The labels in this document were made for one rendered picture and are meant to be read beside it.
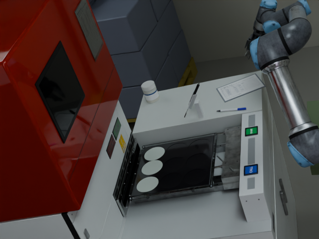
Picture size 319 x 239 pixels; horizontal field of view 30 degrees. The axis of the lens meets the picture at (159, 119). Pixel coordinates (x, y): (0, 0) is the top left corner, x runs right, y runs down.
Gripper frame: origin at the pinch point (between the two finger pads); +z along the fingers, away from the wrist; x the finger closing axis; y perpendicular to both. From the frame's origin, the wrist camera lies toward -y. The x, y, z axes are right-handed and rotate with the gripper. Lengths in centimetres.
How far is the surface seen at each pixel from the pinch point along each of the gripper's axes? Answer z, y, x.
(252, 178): -9, 81, 31
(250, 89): 0.7, 22.5, 8.6
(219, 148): 16, 52, 9
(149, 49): 87, -74, -87
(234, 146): 8, 54, 15
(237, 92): 3.6, 25.0, 3.5
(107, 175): 10, 99, -23
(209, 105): 9.1, 35.5, -5.1
